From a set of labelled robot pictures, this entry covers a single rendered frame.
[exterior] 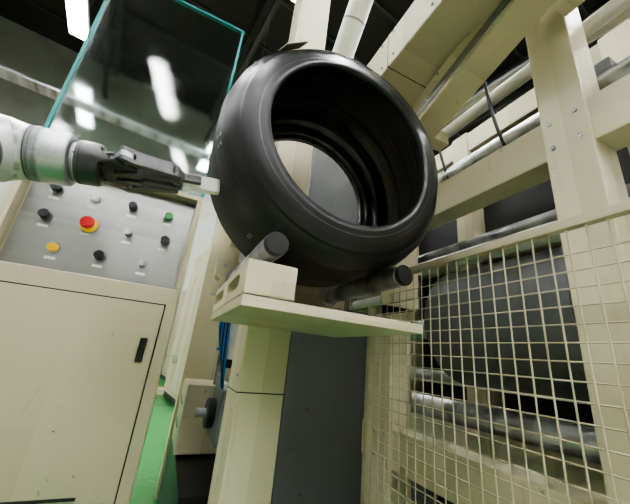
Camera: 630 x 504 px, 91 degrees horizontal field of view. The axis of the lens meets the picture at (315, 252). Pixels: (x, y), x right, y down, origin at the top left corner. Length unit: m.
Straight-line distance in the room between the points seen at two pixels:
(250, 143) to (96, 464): 0.99
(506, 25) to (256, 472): 1.30
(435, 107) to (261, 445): 1.10
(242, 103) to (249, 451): 0.79
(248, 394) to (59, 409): 0.56
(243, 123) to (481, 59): 0.74
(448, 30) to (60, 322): 1.41
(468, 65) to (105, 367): 1.39
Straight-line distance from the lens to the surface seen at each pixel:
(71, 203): 1.35
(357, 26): 2.00
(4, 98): 11.36
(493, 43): 1.12
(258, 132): 0.62
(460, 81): 1.13
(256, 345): 0.88
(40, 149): 0.66
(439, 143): 1.26
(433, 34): 1.14
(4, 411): 1.24
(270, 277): 0.52
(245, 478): 0.93
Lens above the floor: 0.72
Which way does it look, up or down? 19 degrees up
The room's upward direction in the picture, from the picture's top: 6 degrees clockwise
